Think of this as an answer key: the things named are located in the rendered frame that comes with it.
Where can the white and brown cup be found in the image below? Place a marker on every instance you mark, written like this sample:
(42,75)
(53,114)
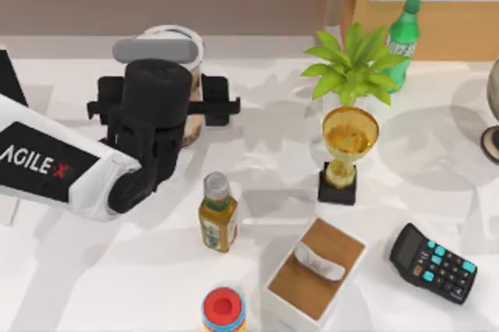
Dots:
(195,75)

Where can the wooden cupboard door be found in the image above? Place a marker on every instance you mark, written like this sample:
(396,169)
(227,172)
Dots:
(448,28)

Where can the gold trophy with black base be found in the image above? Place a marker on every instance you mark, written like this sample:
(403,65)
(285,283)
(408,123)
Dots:
(349,137)

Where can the pale grey rounded box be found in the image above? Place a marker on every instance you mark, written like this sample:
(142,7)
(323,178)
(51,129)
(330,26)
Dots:
(154,50)

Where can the green potted plant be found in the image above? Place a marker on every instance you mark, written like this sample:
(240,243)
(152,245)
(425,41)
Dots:
(351,67)

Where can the yellow tea bottle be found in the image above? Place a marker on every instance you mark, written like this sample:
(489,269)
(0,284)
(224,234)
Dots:
(218,223)

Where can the wooden and white tissue box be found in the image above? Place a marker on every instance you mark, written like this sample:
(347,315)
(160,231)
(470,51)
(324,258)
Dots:
(316,269)

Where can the black calculator with blue keys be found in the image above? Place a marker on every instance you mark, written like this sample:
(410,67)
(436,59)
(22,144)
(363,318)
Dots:
(432,262)

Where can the green bottle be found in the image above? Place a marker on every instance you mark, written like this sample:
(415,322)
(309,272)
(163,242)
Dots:
(403,36)

